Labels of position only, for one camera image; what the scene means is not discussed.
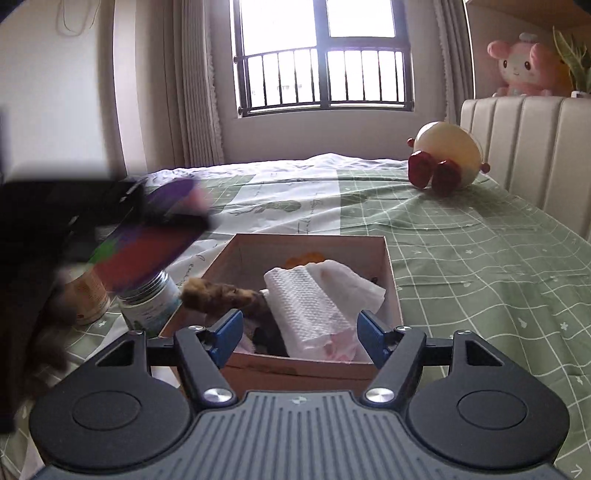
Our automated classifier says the pink plush toy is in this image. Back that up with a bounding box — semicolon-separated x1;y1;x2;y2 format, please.
486;31;574;98

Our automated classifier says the green checked bedsheet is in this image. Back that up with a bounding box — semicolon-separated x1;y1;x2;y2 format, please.
18;154;591;480

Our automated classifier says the black fuzzy cloth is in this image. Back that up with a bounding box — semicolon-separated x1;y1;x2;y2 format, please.
252;322;290;359

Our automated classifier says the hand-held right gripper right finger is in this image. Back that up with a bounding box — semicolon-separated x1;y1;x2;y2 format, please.
356;308;507;409

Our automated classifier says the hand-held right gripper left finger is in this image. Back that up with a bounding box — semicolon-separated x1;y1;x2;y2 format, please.
96;308;245;409

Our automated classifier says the beige padded headboard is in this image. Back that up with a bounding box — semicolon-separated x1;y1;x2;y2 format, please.
459;95;591;232

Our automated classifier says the leopard print fuzzy scrunchie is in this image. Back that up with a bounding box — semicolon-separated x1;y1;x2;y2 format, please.
181;277;269;325

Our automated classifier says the pink cardboard box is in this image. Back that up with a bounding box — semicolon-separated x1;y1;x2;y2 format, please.
157;233;405;394

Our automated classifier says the white paper towel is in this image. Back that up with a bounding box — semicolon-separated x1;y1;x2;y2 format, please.
263;259;387;363

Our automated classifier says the grey curtain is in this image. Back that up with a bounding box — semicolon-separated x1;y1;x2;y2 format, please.
436;0;477;126
164;0;226;168

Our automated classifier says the window with black railing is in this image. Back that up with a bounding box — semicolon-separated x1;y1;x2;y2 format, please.
229;0;415;120

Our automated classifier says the pink sock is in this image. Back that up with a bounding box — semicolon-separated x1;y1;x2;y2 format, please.
322;331;360;363

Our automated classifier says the cream round plush toy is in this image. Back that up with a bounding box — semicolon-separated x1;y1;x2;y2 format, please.
406;121;491;197

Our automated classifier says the orange artificial flower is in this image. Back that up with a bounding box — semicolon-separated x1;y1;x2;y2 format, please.
283;250;327;271

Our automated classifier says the blue lid glass jar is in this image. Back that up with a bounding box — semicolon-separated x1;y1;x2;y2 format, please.
115;270;184;340

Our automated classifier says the green potted plant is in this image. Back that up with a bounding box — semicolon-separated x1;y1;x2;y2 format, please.
551;25;591;99

